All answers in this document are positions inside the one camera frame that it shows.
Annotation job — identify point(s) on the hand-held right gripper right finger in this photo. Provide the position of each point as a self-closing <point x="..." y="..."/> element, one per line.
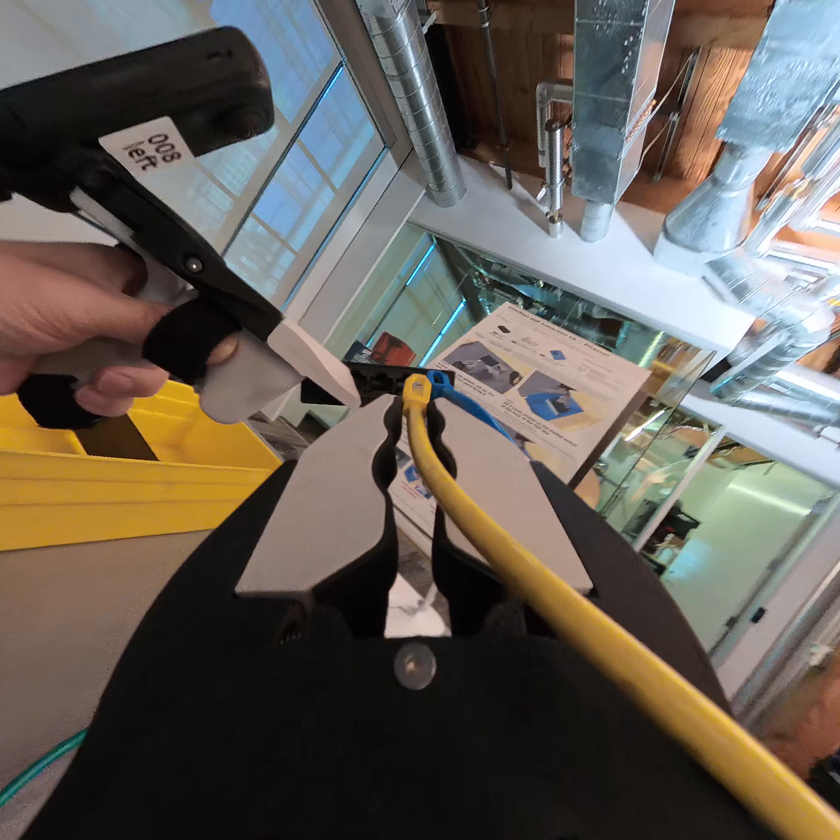
<point x="525" y="505"/>

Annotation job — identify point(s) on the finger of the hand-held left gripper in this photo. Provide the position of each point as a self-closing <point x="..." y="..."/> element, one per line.
<point x="315" y="361"/>

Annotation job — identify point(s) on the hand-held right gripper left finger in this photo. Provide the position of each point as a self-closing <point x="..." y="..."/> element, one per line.
<point x="315" y="525"/>

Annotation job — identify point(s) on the black ethernet switch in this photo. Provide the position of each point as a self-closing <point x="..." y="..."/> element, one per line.
<point x="374" y="377"/>

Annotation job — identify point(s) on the yellow plastic bin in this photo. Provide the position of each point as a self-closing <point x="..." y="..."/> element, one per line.
<point x="131" y="492"/>

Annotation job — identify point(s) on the person's left hand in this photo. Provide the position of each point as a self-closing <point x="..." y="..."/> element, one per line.
<point x="59" y="308"/>

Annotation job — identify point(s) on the instruction sheet on stand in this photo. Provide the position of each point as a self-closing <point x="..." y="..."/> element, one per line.
<point x="590" y="489"/>

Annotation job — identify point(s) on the red storage case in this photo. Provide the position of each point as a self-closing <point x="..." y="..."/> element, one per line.
<point x="394" y="348"/>

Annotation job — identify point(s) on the white stand base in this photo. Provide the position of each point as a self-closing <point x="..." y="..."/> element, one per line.
<point x="407" y="613"/>

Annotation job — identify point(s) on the printed instruction poster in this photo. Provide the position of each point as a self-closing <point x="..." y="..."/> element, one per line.
<point x="571" y="367"/>

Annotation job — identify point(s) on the large glass window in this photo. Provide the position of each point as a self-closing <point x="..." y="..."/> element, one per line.
<point x="315" y="151"/>

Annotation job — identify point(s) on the silver ventilation ducts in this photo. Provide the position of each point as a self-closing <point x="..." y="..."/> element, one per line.
<point x="413" y="98"/>

